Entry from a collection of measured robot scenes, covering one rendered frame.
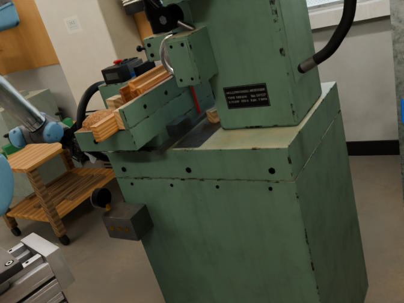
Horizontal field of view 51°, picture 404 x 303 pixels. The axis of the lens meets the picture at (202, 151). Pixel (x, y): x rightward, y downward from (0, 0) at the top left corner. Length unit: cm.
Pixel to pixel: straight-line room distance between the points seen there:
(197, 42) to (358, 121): 166
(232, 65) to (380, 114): 156
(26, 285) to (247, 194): 54
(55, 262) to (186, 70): 51
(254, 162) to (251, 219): 18
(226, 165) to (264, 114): 16
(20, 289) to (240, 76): 68
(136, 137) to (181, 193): 22
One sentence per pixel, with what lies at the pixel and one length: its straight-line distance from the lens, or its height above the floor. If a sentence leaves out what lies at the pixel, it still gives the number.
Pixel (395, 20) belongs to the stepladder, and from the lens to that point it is 168.
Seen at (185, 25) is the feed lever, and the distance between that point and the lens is 106.
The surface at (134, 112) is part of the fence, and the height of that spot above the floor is 93.
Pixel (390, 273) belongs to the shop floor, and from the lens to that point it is 182.
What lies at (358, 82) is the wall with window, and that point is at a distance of 248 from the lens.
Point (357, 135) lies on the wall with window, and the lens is 260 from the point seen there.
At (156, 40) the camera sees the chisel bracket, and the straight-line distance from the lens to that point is 127.
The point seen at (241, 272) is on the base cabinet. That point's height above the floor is 40.
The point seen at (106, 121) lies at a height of 94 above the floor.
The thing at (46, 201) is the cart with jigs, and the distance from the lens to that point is 251.
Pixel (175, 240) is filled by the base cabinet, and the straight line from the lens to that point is 133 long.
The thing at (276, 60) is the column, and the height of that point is 97.
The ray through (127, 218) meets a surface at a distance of 127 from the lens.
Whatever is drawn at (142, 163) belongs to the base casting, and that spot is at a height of 76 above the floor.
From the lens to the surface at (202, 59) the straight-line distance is 104.
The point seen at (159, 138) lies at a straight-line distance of 117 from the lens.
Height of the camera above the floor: 120
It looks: 22 degrees down
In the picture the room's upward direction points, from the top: 17 degrees counter-clockwise
